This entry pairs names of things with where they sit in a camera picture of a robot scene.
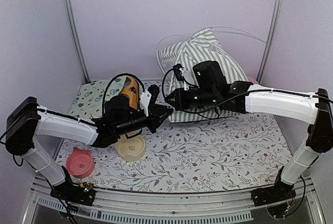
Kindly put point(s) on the cream pet bowl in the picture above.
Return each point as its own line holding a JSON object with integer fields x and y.
{"x": 132, "y": 149}

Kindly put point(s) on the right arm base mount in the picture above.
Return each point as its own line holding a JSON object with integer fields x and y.
{"x": 272, "y": 194}

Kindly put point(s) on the red cat-ear pet bowl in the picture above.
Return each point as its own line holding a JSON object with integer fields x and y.
{"x": 80, "y": 163}

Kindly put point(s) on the pink plate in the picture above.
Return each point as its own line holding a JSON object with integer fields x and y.
{"x": 252, "y": 80}

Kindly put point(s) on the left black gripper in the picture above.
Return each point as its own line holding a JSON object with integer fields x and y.
{"x": 154, "y": 114}

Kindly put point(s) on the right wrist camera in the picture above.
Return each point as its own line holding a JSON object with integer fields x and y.
{"x": 182, "y": 74}

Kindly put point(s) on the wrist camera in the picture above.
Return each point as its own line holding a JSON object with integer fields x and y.
{"x": 182, "y": 74}
{"x": 148, "y": 98}

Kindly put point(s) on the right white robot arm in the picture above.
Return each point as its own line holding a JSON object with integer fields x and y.
{"x": 312, "y": 108}

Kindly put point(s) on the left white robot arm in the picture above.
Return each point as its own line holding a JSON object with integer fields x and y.
{"x": 30, "y": 119}

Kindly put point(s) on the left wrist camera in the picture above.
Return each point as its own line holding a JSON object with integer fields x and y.
{"x": 148, "y": 98}

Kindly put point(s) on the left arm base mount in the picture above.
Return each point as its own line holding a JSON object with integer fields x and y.
{"x": 73, "y": 193}

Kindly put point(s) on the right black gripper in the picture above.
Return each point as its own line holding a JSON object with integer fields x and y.
{"x": 181, "y": 102}

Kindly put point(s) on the left aluminium frame post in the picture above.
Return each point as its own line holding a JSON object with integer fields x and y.
{"x": 76, "y": 40}

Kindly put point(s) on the front aluminium rail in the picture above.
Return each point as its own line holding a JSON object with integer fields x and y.
{"x": 117, "y": 206}

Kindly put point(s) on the green patterned cushion mat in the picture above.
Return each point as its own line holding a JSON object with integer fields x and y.
{"x": 88, "y": 102}

